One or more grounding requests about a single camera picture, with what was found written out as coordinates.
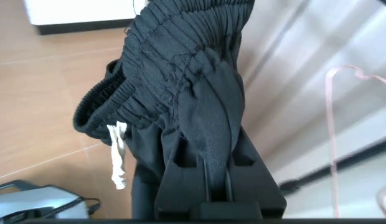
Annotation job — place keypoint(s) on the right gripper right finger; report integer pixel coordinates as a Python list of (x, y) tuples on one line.
[(258, 186)]

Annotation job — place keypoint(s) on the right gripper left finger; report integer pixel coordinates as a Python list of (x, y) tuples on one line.
[(177, 189)]

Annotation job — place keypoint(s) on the black shorts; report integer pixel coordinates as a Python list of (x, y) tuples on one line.
[(186, 77)]

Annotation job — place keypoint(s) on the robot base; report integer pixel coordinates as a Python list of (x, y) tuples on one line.
[(34, 200)]

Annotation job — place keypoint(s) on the black clothes rack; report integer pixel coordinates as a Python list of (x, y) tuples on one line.
[(336, 163)]

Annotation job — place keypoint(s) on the pink clothes hanger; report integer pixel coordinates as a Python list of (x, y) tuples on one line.
[(331, 130)]

